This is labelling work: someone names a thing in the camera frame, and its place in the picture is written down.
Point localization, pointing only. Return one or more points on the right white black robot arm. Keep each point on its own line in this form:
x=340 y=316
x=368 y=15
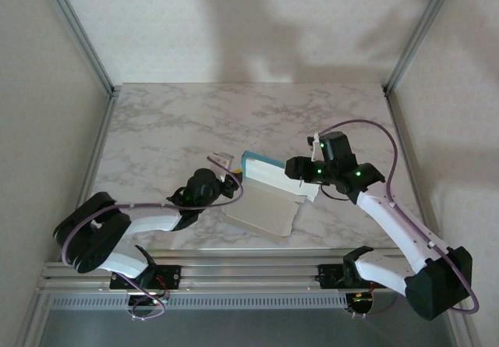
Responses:
x=393 y=222

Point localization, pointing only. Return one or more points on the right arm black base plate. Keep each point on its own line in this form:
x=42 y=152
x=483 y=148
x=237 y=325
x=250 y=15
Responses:
x=329 y=275

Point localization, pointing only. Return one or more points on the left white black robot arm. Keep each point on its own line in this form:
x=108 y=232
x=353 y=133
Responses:
x=156 y=222

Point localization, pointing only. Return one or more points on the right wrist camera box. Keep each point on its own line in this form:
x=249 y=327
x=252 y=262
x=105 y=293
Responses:
x=313 y=144

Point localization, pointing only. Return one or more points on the aluminium side rail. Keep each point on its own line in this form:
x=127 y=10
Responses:
x=405 y=148
x=96 y=156

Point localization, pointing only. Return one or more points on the left lit circuit board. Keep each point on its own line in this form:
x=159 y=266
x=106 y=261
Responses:
x=152 y=302

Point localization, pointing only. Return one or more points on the left aluminium side rail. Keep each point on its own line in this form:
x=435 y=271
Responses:
x=96 y=156

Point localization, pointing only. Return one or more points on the teal and white paper box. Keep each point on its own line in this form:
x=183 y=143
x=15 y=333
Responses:
x=261 y=210

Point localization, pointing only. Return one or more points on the left aluminium frame post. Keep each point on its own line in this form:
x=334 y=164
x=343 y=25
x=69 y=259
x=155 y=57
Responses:
x=78 y=35

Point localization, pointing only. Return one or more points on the right aluminium frame post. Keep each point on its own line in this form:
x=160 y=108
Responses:
x=417 y=35

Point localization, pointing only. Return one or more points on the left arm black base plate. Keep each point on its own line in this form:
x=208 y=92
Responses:
x=171 y=275

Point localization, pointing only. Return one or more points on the aluminium frame post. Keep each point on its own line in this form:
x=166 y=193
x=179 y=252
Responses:
x=78 y=35
x=417 y=35

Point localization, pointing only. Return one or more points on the aluminium mounting rail beam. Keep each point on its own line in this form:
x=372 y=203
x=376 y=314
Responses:
x=249 y=273

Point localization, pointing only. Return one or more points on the right lit circuit board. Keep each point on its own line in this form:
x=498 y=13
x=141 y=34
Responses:
x=360 y=303

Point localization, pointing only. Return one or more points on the lit circuit board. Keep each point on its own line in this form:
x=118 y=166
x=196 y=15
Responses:
x=152 y=302
x=360 y=303

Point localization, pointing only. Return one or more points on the right aluminium side rail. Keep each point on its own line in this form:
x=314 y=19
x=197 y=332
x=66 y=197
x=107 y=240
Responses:
x=405 y=148

